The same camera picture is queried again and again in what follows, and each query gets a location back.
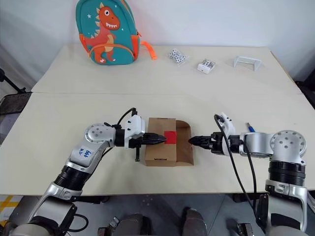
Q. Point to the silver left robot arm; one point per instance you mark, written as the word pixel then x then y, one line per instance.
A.
pixel 98 134

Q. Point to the small metal bracket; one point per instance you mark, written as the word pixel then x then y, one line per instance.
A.
pixel 110 227
pixel 244 229

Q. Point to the black tripod leg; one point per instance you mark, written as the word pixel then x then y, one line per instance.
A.
pixel 12 84

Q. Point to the teal dinosaur backpack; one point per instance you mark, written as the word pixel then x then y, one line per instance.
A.
pixel 110 27

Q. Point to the black mesh panel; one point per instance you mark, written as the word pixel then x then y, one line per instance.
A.
pixel 13 103

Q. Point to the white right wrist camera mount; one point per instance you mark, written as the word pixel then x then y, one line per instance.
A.
pixel 227 125

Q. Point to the black table frame bar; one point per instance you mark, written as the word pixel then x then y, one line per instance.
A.
pixel 93 198
pixel 248 197

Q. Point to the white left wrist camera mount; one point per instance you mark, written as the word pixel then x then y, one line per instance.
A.
pixel 134 125

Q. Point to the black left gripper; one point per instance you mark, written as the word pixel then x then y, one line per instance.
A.
pixel 137 143

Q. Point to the blue pen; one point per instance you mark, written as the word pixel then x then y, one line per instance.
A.
pixel 251 127

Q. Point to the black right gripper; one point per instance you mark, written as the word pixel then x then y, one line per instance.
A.
pixel 217 143

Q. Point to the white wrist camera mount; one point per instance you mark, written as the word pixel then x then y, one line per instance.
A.
pixel 134 125
pixel 227 125

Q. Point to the dark object beside table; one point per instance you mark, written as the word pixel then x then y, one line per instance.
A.
pixel 307 91

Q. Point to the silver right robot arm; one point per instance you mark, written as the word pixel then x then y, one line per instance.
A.
pixel 285 142

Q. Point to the white plastic stand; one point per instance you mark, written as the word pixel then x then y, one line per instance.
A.
pixel 246 59

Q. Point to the white battery charger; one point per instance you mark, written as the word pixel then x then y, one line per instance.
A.
pixel 206 66

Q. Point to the brown cardboard box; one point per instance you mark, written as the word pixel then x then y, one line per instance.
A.
pixel 157 152

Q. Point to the dark rounded shape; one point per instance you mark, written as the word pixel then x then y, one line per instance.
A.
pixel 195 221
pixel 136 225

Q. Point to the red square card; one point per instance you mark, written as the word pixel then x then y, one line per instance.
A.
pixel 170 137

